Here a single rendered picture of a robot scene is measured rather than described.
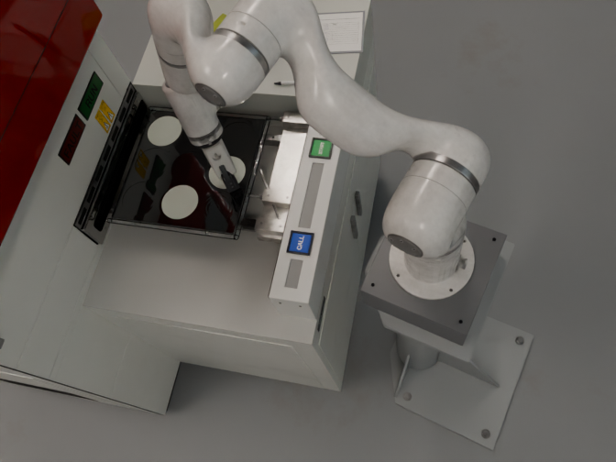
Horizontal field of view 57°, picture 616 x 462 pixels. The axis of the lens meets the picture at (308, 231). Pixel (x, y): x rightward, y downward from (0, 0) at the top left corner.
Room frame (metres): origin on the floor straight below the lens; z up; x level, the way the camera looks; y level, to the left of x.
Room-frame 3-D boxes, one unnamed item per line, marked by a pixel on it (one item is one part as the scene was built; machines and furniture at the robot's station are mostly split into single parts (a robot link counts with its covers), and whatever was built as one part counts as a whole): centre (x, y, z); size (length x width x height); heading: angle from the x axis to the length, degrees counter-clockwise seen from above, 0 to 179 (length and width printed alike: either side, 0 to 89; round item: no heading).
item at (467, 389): (0.35, -0.32, 0.41); 0.51 x 0.44 x 0.82; 45
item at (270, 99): (1.19, -0.03, 0.89); 0.62 x 0.35 x 0.14; 61
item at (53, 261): (0.85, 0.53, 1.02); 0.81 x 0.03 x 0.40; 151
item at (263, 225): (0.65, 0.08, 0.89); 0.08 x 0.03 x 0.03; 61
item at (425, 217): (0.39, -0.21, 1.23); 0.19 x 0.12 x 0.24; 130
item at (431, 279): (0.42, -0.24, 1.02); 0.19 x 0.19 x 0.18
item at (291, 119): (0.93, -0.08, 0.89); 0.08 x 0.03 x 0.03; 61
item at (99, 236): (0.99, 0.44, 0.89); 0.44 x 0.02 x 0.10; 151
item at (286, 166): (0.79, 0.00, 0.87); 0.36 x 0.08 x 0.03; 151
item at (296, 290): (0.67, -0.04, 0.89); 0.55 x 0.09 x 0.14; 151
